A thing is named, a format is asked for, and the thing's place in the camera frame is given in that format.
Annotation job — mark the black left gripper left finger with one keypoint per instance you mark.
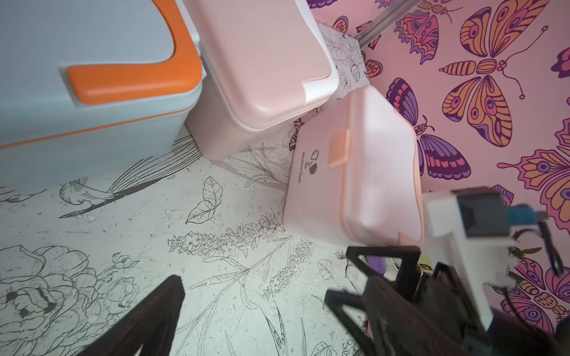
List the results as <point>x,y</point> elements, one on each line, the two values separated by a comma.
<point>149,328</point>

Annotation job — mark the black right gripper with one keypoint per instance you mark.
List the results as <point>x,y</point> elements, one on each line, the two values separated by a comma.
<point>519,327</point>

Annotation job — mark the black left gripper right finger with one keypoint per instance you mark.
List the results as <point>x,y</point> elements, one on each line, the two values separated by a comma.
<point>401,320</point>

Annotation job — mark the white and peach first aid box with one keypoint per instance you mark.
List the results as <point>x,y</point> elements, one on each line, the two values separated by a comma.
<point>355,176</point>

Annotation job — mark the pink first aid box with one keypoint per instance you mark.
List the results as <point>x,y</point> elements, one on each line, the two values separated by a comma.
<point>266,65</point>

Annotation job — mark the grey and orange first aid box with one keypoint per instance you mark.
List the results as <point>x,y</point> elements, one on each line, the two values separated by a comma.
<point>91,86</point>

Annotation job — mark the purple and pink brush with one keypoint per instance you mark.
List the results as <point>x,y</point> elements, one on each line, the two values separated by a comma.
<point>378,264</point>

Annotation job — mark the aluminium frame post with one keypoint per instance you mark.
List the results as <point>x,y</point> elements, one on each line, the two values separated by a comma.
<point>383,21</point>

